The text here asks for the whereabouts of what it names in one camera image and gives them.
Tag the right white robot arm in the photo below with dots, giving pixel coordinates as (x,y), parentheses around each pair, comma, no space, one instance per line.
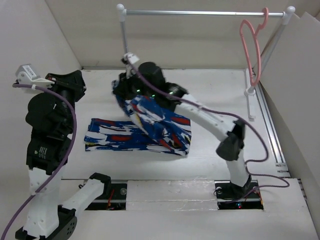
(177,99)

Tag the blue patterned trousers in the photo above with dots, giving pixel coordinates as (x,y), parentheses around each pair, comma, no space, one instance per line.
(149,127)

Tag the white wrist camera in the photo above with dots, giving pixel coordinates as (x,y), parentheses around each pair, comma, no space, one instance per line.
(130,61)
(27,75)

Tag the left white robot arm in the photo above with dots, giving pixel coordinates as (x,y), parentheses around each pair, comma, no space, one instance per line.
(47,218)

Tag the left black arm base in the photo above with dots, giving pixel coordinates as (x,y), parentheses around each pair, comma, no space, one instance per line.
(116,201)

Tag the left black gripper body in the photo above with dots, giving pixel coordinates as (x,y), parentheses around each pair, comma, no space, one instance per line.
(73,90)

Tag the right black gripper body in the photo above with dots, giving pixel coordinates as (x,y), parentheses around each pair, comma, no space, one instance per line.
(133,86)

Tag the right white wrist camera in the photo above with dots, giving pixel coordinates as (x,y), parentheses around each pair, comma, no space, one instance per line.
(130,61)

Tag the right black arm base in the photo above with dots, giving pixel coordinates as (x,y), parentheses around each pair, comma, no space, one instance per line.
(230,197)

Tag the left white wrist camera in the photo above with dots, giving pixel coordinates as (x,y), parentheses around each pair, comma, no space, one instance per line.
(27,75)

